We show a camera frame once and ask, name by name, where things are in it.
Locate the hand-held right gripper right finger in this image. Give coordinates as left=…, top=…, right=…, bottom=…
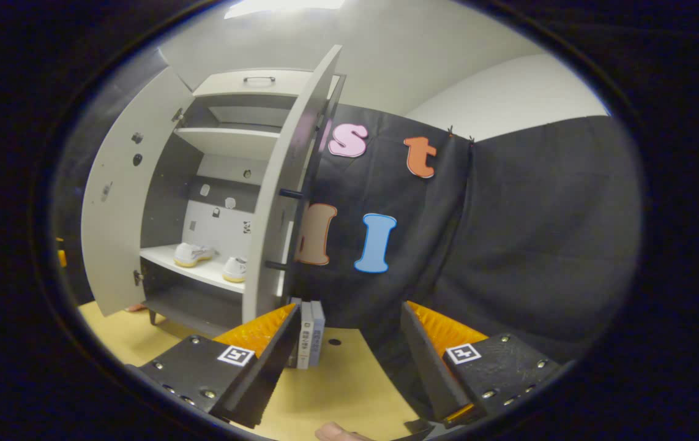
left=400, top=300, right=566, bottom=429

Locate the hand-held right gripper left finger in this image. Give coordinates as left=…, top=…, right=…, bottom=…
left=126, top=303, right=302, bottom=429

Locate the white cabinet door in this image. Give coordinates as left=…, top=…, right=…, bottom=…
left=81, top=66, right=194, bottom=317
left=242, top=44, right=347, bottom=325

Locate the white shoe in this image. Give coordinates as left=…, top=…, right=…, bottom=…
left=173, top=243, right=217, bottom=268
left=222, top=256, right=248, bottom=284

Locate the white shoe cabinet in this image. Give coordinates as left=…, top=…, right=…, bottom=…
left=140, top=69, right=320, bottom=336

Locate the white cabinet drawer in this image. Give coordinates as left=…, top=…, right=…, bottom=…
left=192, top=69, right=316, bottom=99

